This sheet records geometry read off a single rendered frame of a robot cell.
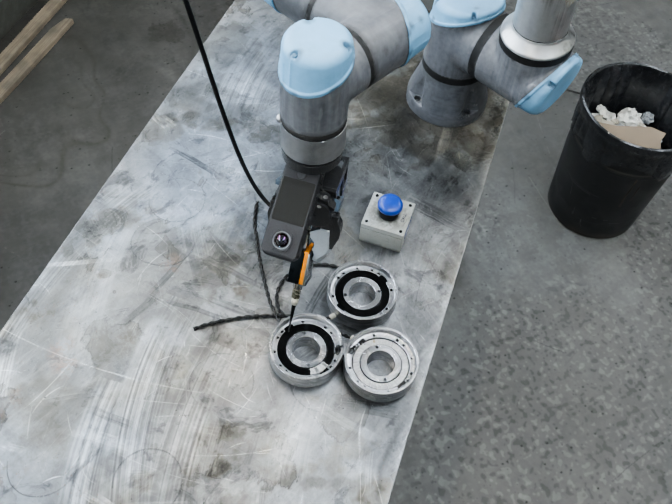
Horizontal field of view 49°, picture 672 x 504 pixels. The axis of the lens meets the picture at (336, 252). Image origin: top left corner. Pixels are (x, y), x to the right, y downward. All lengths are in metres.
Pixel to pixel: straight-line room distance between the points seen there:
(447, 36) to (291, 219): 0.53
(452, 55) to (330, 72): 0.57
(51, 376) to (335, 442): 0.41
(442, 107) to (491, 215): 1.00
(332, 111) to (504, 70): 0.50
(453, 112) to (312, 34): 0.64
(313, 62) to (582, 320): 1.58
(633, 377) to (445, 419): 0.53
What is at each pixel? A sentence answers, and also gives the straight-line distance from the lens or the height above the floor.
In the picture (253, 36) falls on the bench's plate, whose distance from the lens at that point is 1.54.
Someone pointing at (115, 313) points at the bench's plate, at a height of 0.80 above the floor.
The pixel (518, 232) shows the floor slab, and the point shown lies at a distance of 2.31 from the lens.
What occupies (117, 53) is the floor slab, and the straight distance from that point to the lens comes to 2.80.
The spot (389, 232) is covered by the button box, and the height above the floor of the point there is 0.84.
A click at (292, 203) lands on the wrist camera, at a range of 0.87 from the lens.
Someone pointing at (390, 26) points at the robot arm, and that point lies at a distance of 0.83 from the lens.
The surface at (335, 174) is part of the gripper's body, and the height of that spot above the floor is 1.07.
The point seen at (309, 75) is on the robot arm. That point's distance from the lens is 0.75.
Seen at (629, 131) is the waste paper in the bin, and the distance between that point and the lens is 2.20.
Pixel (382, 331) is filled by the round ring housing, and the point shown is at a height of 0.83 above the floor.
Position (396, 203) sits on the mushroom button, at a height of 0.87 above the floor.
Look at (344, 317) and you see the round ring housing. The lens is 1.08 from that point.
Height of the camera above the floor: 1.77
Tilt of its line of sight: 55 degrees down
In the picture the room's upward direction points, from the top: 6 degrees clockwise
